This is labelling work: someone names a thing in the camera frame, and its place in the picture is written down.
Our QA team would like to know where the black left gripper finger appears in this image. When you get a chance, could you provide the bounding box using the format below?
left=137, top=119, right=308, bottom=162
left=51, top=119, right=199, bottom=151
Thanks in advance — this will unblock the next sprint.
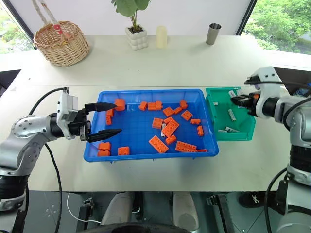
left=87, top=129, right=123, bottom=143
left=84, top=102, right=118, bottom=113

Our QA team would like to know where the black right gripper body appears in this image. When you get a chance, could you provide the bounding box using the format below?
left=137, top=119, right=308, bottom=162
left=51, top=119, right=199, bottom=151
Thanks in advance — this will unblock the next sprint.
left=246, top=93, right=260, bottom=117

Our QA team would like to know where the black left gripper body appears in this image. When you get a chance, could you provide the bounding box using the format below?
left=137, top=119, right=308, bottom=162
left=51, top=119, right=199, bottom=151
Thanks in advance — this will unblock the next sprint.
left=68, top=108, right=93, bottom=143

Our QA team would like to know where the green plastic bin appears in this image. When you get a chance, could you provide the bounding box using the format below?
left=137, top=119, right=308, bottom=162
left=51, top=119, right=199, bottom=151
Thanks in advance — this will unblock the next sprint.
left=205, top=86, right=258, bottom=142

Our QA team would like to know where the blue plastic bin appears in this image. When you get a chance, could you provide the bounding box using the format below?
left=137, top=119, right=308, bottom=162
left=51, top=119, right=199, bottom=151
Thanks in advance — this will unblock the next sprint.
left=83, top=88, right=220, bottom=164

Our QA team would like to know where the dark flat tray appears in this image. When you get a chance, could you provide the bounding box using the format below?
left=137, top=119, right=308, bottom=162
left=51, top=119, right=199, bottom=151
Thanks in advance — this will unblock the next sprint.
left=274, top=67, right=311, bottom=97

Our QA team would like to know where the large orange toy brick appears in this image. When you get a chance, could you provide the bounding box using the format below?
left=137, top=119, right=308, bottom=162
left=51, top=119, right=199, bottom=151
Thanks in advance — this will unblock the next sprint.
left=174, top=140, right=198, bottom=153
left=161, top=119, right=180, bottom=137
left=148, top=135, right=170, bottom=154

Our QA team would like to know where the metal cup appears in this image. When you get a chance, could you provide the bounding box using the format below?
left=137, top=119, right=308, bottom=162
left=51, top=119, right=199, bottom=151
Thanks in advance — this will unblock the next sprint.
left=206, top=23, right=223, bottom=46

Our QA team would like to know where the white bubble plant pot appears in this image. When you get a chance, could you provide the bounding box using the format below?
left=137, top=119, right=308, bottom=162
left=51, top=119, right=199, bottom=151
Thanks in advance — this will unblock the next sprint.
left=124, top=24, right=148, bottom=51

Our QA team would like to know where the grey rounded shape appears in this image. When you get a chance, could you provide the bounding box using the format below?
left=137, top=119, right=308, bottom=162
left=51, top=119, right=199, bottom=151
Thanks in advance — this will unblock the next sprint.
left=100, top=191, right=137, bottom=227
left=172, top=192, right=196, bottom=230

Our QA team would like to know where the black flat panel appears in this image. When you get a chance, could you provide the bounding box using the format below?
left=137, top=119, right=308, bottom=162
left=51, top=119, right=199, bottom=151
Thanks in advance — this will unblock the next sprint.
left=0, top=69, right=22, bottom=98

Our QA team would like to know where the cream pillar candle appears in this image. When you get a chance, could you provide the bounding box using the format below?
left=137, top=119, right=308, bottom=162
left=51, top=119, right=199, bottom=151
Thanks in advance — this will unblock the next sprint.
left=155, top=25, right=169, bottom=49

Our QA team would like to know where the black shoe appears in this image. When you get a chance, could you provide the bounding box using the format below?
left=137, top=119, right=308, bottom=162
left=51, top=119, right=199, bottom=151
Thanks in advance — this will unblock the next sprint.
left=238, top=191, right=266, bottom=209

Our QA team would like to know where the green leafy plant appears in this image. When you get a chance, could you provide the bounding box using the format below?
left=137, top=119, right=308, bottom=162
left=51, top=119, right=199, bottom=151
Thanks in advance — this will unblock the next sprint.
left=111, top=0, right=150, bottom=33

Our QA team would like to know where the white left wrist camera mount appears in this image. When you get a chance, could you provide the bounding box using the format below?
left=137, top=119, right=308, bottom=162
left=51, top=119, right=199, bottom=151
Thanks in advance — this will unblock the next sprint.
left=56, top=90, right=79, bottom=140

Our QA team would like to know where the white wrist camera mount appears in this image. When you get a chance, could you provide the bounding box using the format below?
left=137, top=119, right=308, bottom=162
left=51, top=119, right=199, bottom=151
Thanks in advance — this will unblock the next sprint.
left=244, top=66, right=284, bottom=120
left=56, top=90, right=79, bottom=140

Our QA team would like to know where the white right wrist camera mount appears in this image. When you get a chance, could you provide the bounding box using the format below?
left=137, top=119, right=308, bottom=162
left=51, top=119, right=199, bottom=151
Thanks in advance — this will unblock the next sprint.
left=244, top=66, right=284, bottom=120

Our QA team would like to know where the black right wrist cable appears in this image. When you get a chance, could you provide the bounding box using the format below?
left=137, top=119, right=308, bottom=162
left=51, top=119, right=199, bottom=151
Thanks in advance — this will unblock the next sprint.
left=244, top=79, right=311, bottom=89

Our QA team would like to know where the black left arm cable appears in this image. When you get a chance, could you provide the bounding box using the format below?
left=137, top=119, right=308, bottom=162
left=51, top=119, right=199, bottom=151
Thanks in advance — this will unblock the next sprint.
left=28, top=86, right=71, bottom=230

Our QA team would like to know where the wicker basket with rope handle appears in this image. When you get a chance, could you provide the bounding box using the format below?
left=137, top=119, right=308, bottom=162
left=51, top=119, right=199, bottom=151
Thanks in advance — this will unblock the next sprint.
left=31, top=0, right=91, bottom=67

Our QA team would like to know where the black metal bracket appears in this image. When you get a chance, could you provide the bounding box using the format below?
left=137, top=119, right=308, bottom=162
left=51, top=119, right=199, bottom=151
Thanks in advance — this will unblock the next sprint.
left=76, top=197, right=95, bottom=233
left=206, top=194, right=234, bottom=233

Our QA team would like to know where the black window frame post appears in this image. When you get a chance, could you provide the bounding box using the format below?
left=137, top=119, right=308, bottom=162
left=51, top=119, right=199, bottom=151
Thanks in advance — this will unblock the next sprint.
left=4, top=0, right=37, bottom=52
left=234, top=0, right=259, bottom=36

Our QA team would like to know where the white cable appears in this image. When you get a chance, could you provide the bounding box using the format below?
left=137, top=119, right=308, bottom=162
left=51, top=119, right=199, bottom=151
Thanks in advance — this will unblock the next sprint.
left=66, top=192, right=102, bottom=224

